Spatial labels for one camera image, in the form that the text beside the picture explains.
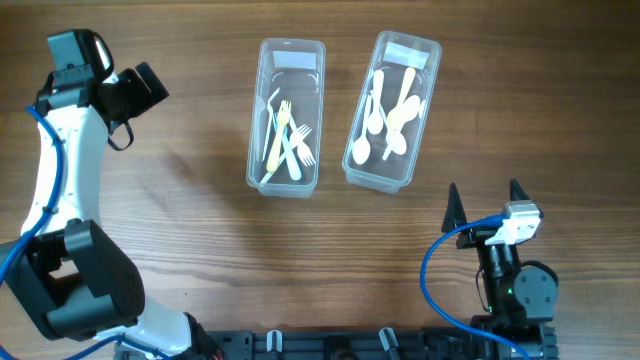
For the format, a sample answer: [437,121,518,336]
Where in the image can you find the yellow plastic spoon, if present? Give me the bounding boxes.
[387,67,416,131]

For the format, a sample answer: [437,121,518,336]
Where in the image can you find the thin white spoon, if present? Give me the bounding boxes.
[352,95,372,165]

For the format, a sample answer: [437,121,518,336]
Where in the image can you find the light blue plastic spoon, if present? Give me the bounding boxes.
[368,70,384,135]

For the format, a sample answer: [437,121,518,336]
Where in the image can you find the thin white fork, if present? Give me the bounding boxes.
[290,118,316,166]

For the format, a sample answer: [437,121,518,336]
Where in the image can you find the light blue plastic fork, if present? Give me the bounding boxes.
[282,129,302,181]

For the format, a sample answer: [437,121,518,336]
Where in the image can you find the curved white plastic fork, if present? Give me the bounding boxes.
[262,87,280,161]

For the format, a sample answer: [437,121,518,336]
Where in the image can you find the yellow plastic fork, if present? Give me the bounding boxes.
[266,100,291,173]

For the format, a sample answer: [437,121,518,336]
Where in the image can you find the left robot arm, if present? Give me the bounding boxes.
[1,29,220,359]

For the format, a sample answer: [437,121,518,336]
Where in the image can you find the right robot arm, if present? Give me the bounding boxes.
[456,179,559,359]

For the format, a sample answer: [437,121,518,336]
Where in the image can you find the right clear plastic container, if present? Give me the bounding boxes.
[342,31,442,193]

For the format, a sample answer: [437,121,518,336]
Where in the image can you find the clear plastic container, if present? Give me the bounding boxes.
[246,38,326,198]
[342,31,442,193]

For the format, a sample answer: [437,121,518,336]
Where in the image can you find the left clear plastic container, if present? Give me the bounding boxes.
[246,38,326,198]

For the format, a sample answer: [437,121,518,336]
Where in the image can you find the right blue cable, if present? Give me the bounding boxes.
[419,213,531,360]

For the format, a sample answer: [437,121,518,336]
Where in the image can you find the blue cable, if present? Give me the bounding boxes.
[0,104,171,360]
[419,213,531,360]

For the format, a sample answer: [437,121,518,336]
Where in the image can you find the left blue cable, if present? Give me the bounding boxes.
[0,104,171,360]

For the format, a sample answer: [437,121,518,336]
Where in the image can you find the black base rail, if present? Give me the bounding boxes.
[113,327,559,360]

